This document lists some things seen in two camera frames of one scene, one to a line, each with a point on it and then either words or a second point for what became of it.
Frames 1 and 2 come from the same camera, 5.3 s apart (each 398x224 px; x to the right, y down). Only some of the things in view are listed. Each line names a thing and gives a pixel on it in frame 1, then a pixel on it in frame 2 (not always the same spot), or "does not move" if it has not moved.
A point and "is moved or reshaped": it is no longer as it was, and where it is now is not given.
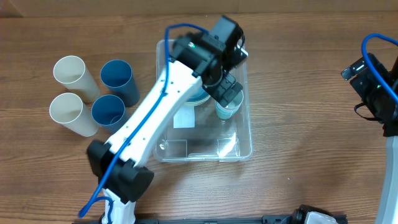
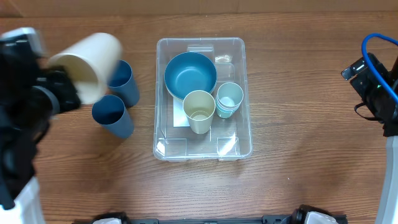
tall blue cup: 109,113 does not move
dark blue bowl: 198,96 is moved or reshaped
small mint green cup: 225,114 does not move
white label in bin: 184,117 does not move
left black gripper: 221,93 to 65,95
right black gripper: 359,79 does not move
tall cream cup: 71,72 is moved or reshaped
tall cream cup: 68,109 to 199,106
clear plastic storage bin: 198,134 does not move
